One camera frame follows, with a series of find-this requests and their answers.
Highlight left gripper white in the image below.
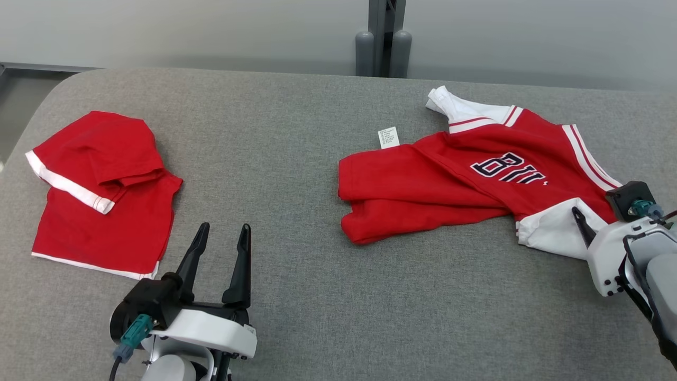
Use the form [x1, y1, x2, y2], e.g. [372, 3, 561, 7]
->
[151, 222, 258, 361]

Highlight right camera cable teal plug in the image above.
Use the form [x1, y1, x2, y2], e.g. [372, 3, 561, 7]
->
[628, 200, 677, 223]

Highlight grey metal partition post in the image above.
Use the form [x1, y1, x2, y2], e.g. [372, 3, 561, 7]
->
[369, 0, 407, 78]

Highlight red shorts white stripes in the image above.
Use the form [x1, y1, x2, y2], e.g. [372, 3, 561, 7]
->
[25, 110, 184, 281]

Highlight grey cylindrical post foot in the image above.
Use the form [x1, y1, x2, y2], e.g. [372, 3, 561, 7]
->
[355, 31, 375, 77]
[390, 30, 413, 79]

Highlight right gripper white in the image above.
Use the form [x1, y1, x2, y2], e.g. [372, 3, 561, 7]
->
[571, 206, 662, 297]

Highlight red basketball jersey white sleeves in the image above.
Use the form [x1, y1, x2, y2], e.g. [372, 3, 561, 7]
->
[338, 86, 625, 261]

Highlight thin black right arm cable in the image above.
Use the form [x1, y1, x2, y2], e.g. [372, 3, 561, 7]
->
[621, 233, 677, 366]

